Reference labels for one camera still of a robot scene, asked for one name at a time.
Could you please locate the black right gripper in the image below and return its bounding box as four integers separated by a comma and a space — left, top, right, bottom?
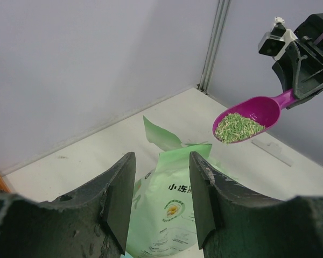
272, 40, 323, 110

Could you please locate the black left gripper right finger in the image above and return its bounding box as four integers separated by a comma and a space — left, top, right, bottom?
189, 152, 323, 257

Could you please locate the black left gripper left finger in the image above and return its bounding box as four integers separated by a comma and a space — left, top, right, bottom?
0, 152, 136, 257

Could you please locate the green cat litter bag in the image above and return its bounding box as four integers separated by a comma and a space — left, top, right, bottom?
126, 117, 221, 257

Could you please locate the magenta plastic litter scoop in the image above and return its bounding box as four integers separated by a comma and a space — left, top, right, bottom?
212, 90, 294, 144

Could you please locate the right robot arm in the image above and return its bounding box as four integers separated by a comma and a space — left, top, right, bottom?
272, 13, 323, 109

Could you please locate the green litter pellets pile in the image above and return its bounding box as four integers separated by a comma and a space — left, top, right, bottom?
214, 113, 265, 144

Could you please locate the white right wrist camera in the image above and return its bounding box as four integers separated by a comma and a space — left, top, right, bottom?
258, 17, 298, 61

